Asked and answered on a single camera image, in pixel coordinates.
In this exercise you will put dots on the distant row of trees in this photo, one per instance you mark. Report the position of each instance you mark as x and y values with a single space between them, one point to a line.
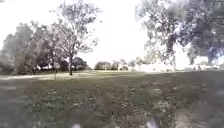
106 65

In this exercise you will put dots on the green grass field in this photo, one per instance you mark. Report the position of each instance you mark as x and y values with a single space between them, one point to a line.
110 96

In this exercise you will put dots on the tall bare-branched tree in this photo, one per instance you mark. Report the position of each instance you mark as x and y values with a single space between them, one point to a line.
71 36

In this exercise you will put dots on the thin sapling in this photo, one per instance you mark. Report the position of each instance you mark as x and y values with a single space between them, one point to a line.
55 68

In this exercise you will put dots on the large leafy tree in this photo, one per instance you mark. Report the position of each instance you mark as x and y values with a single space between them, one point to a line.
208 30
165 26

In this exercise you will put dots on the robot's own part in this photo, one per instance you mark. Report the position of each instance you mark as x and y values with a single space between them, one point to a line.
151 123
76 126

